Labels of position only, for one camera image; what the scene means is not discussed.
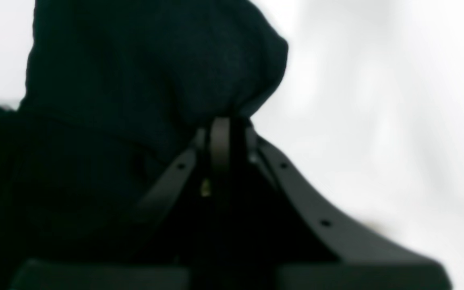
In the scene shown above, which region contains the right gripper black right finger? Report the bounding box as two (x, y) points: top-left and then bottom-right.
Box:
(245, 123), (452, 290)

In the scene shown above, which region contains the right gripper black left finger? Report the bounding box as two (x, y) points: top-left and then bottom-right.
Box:
(11, 118), (230, 290)

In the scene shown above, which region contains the black t-shirt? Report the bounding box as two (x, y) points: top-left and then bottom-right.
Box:
(0, 0), (289, 290)

